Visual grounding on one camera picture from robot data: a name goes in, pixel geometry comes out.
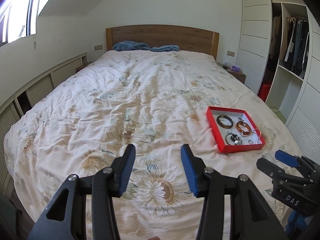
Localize red bag in wardrobe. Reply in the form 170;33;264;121
258;81;272;102

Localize purple item on nightstand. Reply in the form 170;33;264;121
231;65;241;72

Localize wooden nightstand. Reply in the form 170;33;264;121
223;65;246;84

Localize floral beige bed quilt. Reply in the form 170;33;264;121
4;51;301;239

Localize window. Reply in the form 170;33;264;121
1;0;49;46

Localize blue pillow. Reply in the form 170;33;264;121
112;41;150;51
150;45;180;53

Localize white wardrobe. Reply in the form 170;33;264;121
236;0;319;162

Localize white low cabinet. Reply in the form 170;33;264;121
1;53;87;198

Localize dark tiger-eye bangle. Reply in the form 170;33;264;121
216;114;234;129

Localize hanging clothes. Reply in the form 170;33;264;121
269;16;310;80

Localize red jewelry box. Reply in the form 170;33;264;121
206;106;266;153

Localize amber bangle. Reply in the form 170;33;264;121
236;121;252;135

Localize blue pillow left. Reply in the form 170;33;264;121
112;41;150;51

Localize large silver hoop bangle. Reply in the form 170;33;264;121
225;133;242;146

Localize blue pillow right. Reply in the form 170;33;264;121
150;45;180;53

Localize wooden headboard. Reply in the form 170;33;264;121
105;24;220;59

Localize blue gloved hand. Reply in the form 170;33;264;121
285;210;313;235

